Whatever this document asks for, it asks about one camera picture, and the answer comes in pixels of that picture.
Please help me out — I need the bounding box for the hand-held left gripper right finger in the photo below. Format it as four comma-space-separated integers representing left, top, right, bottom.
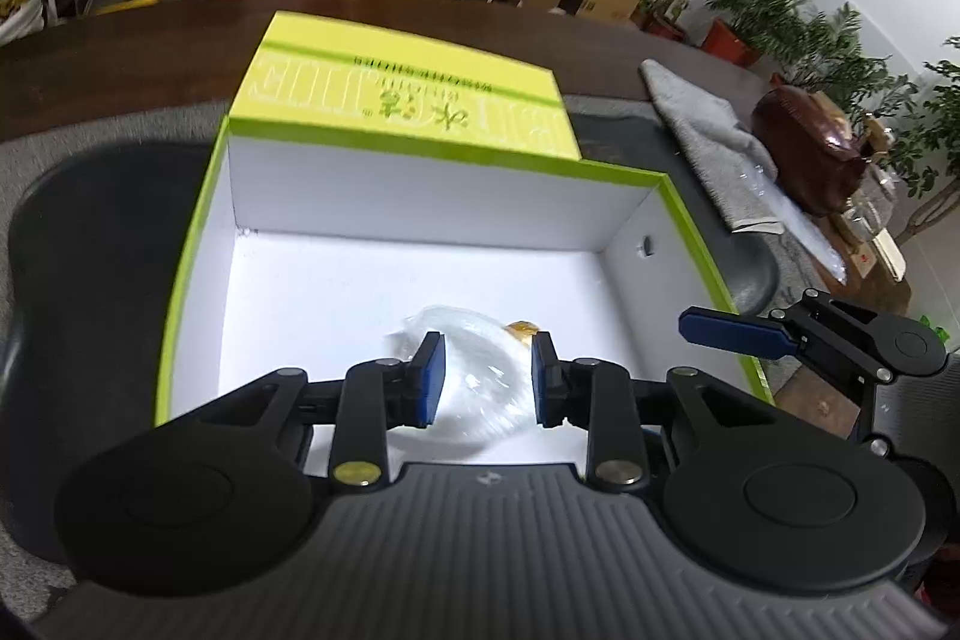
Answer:
530, 331, 766, 489

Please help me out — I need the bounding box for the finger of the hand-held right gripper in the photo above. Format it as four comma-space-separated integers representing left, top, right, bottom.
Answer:
679, 291, 893, 384

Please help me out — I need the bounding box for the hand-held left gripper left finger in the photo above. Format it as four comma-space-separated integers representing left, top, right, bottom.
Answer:
199, 331, 449, 487

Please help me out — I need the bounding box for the clear plastic bag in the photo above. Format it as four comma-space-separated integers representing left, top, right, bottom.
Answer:
386, 304, 542, 447

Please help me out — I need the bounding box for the yellow-green shoe box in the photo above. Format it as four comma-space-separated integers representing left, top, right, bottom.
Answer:
154, 10, 775, 470

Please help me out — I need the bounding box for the wooden desktop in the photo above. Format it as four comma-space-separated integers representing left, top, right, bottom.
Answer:
0, 0, 916, 446

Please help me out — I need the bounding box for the small white box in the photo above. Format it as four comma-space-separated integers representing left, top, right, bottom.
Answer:
853, 230, 910, 283

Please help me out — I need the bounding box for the clear plastic wrap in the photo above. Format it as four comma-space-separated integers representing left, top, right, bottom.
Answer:
735, 160, 852, 290

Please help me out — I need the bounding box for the glossy brown ceramic pot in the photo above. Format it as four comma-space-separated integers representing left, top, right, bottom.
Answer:
752, 85, 875, 219

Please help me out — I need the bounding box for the grey towel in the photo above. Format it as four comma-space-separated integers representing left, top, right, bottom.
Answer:
639, 59, 788, 234

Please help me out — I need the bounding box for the tall leafy potted tree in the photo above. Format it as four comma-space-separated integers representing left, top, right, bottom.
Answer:
885, 38, 960, 245

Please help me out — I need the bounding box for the leafy potted plant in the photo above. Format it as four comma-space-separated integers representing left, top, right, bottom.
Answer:
771, 2, 917, 112

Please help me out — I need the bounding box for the fern in red pot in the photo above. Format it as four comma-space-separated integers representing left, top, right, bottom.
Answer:
690, 0, 818, 67

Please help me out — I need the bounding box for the small potted plant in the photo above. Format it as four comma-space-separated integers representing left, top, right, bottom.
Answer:
636, 0, 689, 41

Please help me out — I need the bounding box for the grey stone tea tray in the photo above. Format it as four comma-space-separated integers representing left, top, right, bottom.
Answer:
0, 92, 826, 615

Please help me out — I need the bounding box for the white bag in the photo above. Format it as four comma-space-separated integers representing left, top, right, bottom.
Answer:
0, 0, 44, 46

